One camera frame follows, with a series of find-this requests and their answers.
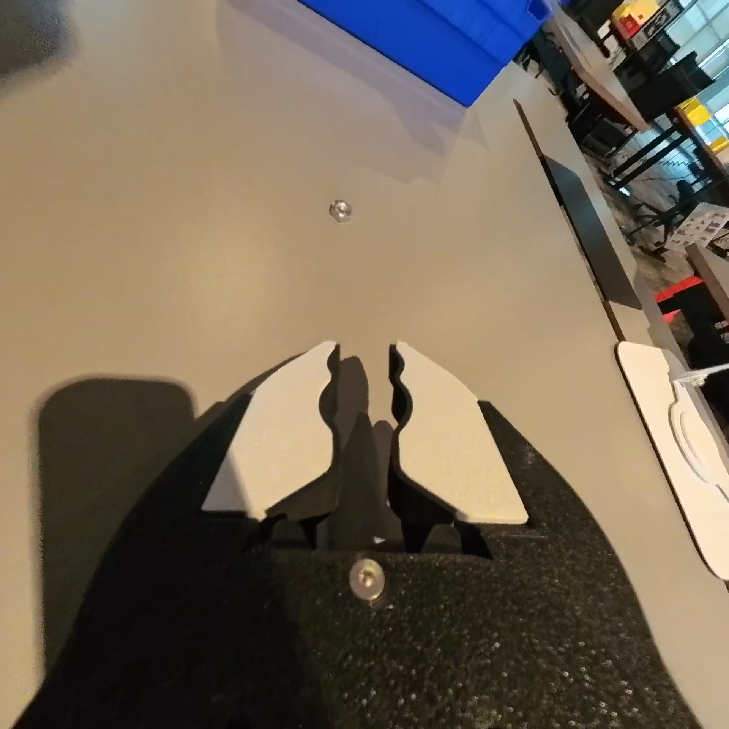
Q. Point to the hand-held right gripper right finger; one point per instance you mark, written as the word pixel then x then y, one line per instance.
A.
pixel 461 450

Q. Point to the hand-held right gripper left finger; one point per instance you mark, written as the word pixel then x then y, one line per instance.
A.
pixel 268 444

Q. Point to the metal hex nut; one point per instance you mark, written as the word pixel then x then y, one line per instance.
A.
pixel 340 210

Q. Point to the white base document stand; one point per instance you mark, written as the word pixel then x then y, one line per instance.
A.
pixel 672 433

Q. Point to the black desk inset panel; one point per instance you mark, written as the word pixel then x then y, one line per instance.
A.
pixel 592 234

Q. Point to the small orange object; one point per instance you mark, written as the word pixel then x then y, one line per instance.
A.
pixel 681 294

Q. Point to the long wooden desk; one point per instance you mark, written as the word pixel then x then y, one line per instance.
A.
pixel 598 68

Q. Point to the yellow storage bin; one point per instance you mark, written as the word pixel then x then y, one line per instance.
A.
pixel 638 16
pixel 695 111

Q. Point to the large blue plastic bin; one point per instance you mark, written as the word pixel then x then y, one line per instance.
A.
pixel 444 34

